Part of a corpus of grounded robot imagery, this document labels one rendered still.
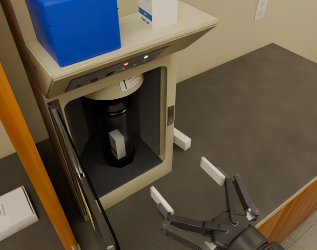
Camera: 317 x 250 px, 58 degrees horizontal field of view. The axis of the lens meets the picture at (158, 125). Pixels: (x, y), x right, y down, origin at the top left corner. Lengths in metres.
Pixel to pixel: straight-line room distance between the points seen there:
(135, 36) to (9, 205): 0.66
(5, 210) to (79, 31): 0.67
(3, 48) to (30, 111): 0.25
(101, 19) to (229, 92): 1.00
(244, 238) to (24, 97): 0.83
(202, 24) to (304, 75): 1.11
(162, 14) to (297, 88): 1.06
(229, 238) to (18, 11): 0.50
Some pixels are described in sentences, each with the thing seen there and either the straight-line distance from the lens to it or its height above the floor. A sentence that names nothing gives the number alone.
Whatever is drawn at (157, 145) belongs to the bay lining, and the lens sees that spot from 0.91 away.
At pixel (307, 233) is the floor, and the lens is 2.15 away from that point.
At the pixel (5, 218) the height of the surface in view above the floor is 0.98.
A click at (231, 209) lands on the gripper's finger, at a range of 0.58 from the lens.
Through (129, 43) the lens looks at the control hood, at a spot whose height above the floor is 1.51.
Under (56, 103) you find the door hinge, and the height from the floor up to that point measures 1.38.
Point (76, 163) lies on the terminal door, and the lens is 0.46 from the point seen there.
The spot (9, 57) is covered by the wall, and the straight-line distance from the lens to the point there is 1.01.
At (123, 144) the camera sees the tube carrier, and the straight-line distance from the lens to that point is 0.85.
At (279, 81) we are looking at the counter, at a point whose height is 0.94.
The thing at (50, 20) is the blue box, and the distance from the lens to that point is 0.41.
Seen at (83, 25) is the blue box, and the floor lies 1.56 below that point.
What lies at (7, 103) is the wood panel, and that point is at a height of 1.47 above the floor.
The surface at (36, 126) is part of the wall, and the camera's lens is 1.17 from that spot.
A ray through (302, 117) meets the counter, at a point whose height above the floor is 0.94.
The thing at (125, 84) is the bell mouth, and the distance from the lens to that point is 0.68.
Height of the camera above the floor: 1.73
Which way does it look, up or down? 43 degrees down
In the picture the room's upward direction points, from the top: straight up
